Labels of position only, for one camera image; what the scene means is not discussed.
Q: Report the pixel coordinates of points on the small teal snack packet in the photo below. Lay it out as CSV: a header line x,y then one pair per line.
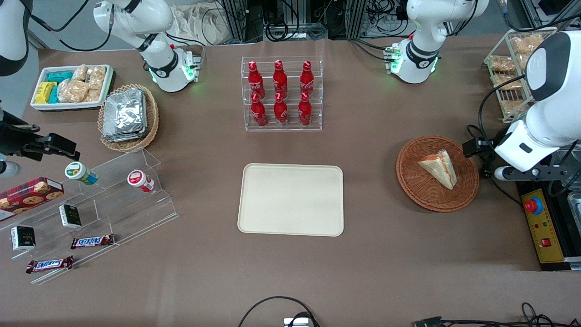
x,y
54,95

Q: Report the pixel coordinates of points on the clear bagged bread pack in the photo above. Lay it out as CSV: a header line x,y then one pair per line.
x,y
526,44
514,106
523,61
501,63
506,81

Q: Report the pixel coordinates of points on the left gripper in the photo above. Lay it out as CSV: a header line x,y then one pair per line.
x,y
487,149

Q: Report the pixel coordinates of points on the red cola bottle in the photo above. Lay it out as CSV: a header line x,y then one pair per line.
x,y
256,84
280,112
280,81
307,81
305,112
258,113

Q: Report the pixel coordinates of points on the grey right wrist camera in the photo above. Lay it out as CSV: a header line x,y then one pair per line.
x,y
9,169

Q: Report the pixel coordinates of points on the round brown wicker basket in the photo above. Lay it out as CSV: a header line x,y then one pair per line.
x,y
417,186

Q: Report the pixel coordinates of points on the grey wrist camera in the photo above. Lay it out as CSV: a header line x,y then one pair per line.
x,y
503,173
9,169

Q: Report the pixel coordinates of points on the brown Snickers bar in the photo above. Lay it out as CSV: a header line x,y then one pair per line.
x,y
92,241
49,265

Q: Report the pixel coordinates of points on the long teal snack packet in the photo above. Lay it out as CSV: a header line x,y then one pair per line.
x,y
60,76

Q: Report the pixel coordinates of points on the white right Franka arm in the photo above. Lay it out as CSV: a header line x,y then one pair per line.
x,y
136,18

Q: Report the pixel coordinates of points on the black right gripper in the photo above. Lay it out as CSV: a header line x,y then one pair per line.
x,y
14,141

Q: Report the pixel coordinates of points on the clear rice cracker pack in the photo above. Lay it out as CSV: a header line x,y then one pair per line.
x,y
80,72
72,91
97,77
93,95

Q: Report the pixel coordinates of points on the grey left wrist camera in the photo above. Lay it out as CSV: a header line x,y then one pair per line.
x,y
503,173

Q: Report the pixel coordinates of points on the oval tan wicker basket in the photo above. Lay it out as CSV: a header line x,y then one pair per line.
x,y
152,118

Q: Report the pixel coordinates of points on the white rectangular snack bin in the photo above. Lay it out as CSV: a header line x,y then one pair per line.
x,y
68,106

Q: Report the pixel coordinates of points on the clear acrylic bottle rack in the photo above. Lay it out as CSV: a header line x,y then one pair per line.
x,y
281,128

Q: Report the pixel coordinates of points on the silver foil container stack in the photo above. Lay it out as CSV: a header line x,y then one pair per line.
x,y
125,116

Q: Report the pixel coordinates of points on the clear plastic container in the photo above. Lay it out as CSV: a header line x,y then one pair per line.
x,y
573,156
575,222

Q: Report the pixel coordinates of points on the white cloth bag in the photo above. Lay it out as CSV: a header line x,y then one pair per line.
x,y
199,25

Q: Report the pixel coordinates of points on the yellow snack packet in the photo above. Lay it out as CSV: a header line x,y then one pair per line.
x,y
44,92

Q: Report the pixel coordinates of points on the red cookie box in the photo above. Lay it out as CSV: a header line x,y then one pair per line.
x,y
27,195

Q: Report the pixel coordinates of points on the red lid yogurt cup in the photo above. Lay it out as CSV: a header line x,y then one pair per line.
x,y
139,179

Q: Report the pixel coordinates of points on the green lid yogurt cup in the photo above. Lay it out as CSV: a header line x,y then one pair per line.
x,y
79,172

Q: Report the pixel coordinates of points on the beige plastic tray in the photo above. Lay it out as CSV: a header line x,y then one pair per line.
x,y
290,200

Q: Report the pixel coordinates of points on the small grey device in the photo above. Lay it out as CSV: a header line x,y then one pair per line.
x,y
297,322

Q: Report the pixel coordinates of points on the black control box base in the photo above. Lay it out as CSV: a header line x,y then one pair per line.
x,y
569,265

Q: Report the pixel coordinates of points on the clear acrylic step display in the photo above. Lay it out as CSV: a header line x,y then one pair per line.
x,y
118,209

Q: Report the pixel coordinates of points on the triangular sandwich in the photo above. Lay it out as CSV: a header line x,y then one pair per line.
x,y
439,169

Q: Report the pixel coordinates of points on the small black box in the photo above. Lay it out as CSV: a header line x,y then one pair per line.
x,y
22,238
70,216

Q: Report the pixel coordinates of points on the yellow emergency stop panel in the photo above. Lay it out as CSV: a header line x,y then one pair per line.
x,y
544,231

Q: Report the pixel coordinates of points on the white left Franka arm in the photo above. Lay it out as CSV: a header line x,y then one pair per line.
x,y
422,27

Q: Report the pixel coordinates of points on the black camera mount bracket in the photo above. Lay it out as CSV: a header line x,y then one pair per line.
x,y
544,173

